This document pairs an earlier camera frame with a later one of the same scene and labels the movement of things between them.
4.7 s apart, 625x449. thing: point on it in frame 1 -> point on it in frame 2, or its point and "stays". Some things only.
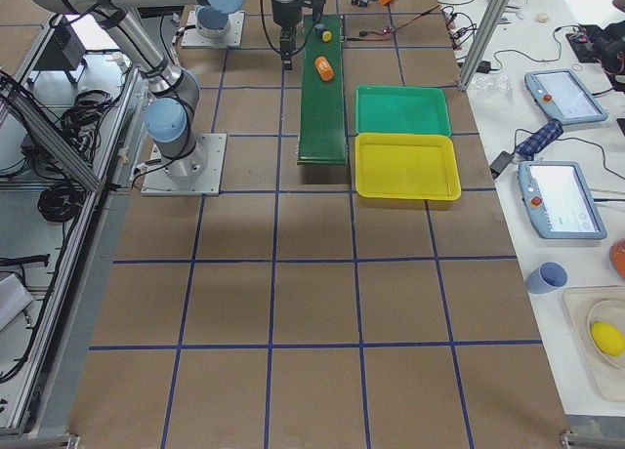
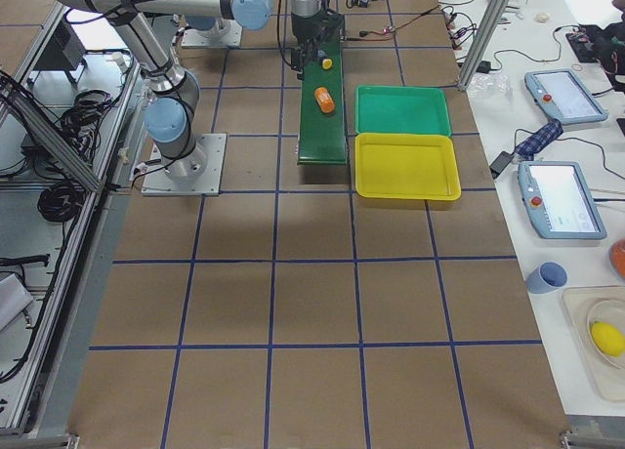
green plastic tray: (413, 110) stays
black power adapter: (500, 162) stays
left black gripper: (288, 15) -> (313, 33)
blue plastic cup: (547, 277) stays
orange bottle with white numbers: (324, 68) -> (324, 100)
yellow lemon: (607, 338) stays
